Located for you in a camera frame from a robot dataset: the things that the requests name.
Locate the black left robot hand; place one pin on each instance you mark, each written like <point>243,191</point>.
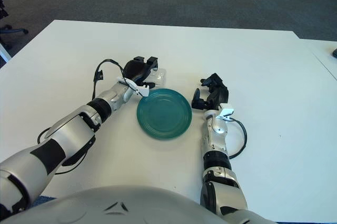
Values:
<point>134,70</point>

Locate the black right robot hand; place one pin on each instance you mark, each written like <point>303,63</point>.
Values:
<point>219,95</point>

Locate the clear bottle with blue cap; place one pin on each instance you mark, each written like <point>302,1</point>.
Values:
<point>160,76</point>

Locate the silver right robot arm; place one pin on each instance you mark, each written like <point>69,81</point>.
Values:
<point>223,182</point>

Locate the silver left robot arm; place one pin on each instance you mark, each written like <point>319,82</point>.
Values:
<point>68,132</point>

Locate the green round plate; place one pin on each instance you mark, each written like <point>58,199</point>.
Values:
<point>163,116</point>

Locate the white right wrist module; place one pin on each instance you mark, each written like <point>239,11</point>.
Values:
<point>226,109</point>

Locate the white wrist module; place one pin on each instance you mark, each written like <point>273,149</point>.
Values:
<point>226,109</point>
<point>143,92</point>

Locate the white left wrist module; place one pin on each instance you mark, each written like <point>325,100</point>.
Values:
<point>143,92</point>

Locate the dark flat device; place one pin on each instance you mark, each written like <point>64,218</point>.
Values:
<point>335,52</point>

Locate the black office chair blue base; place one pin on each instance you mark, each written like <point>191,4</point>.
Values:
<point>13,30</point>

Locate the white table leg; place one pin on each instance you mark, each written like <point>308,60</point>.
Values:
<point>3,53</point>

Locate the grey robot torso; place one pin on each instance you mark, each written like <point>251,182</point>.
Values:
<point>105,208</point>

